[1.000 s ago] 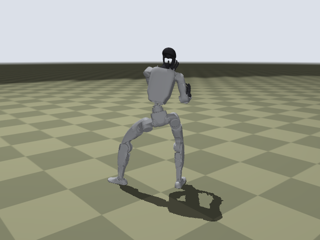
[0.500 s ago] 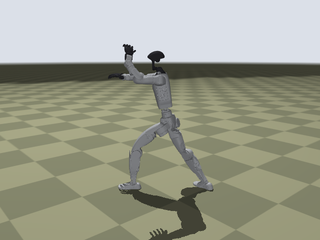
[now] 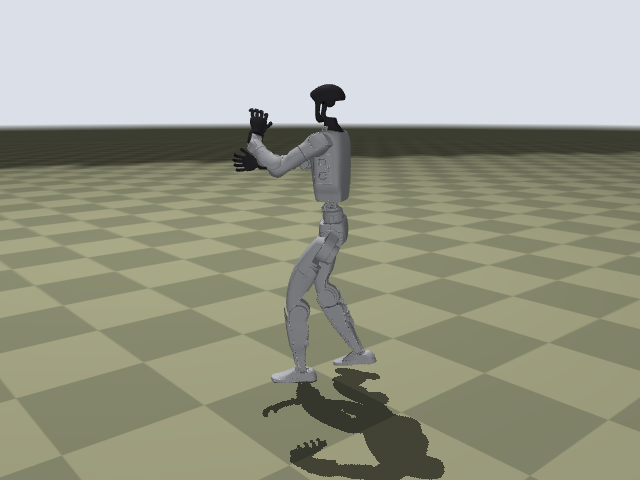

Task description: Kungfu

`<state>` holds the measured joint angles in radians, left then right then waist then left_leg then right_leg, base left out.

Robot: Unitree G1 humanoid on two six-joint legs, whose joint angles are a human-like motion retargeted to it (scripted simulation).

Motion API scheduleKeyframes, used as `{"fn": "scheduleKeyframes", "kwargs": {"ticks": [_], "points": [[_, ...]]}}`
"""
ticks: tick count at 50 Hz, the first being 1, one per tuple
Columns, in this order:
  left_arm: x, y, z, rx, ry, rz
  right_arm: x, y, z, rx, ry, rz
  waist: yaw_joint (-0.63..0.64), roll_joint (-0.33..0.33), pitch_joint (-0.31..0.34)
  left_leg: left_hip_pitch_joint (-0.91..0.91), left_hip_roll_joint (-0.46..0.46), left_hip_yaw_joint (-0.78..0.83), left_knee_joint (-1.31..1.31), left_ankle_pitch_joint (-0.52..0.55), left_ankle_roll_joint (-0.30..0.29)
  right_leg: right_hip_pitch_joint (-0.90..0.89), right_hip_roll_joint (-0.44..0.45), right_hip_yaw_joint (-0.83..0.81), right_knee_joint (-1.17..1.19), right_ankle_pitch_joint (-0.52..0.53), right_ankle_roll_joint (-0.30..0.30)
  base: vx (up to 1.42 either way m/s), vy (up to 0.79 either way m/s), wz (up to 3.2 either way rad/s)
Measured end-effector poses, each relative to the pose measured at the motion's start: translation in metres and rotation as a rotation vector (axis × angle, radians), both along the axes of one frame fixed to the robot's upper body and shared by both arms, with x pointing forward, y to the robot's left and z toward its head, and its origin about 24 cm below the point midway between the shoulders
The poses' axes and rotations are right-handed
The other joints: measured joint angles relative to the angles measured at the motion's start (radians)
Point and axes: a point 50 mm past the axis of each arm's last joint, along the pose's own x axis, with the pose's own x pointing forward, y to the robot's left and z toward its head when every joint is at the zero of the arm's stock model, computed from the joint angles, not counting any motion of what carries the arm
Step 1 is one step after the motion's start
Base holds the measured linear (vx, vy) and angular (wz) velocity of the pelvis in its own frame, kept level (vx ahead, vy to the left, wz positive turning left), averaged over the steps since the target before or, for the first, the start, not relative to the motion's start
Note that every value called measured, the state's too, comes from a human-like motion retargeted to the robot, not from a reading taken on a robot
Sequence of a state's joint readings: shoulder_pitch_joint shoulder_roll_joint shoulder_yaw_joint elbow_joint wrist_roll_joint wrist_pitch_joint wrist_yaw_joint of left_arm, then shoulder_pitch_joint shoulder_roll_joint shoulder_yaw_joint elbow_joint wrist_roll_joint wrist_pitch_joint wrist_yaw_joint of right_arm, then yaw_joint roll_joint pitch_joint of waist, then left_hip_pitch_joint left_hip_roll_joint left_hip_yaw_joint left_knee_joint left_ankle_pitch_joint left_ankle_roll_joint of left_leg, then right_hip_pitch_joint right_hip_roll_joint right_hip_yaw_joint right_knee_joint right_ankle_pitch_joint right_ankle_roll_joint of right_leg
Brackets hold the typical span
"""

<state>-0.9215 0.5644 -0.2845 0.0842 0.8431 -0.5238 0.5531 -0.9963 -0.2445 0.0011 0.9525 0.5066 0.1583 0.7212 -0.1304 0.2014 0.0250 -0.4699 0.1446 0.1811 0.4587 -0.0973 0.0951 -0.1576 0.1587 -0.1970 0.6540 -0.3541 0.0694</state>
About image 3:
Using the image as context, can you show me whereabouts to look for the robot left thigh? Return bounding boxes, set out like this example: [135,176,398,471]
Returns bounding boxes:
[286,232,339,317]

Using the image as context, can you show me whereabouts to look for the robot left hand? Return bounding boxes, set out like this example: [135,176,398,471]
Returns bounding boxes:
[248,108,272,144]

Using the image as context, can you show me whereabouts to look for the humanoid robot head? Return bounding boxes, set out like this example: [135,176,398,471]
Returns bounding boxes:
[310,84,346,132]

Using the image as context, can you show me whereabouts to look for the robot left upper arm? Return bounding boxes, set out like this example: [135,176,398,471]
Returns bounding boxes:
[266,133,333,178]

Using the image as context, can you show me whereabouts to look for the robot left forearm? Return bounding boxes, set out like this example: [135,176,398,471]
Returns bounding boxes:
[247,133,281,170]

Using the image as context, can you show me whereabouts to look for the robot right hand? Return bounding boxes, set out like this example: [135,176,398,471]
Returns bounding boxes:
[232,148,267,172]

